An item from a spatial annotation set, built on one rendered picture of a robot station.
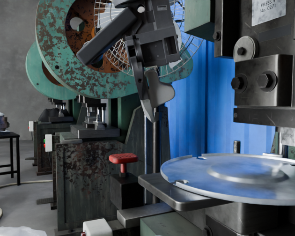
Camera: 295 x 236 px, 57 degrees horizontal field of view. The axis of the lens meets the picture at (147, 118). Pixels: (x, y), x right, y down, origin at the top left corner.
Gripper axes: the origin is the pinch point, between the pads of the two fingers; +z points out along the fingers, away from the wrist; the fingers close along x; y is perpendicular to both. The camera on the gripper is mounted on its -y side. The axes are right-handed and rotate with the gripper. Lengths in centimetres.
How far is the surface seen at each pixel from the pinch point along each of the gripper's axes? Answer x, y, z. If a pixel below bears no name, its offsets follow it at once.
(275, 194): -15.0, 14.9, 10.1
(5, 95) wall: 558, -339, 24
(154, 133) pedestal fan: 81, -4, 29
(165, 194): -14.5, 1.0, 7.4
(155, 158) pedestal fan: 79, -6, 41
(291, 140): 0.2, 24.5, 10.0
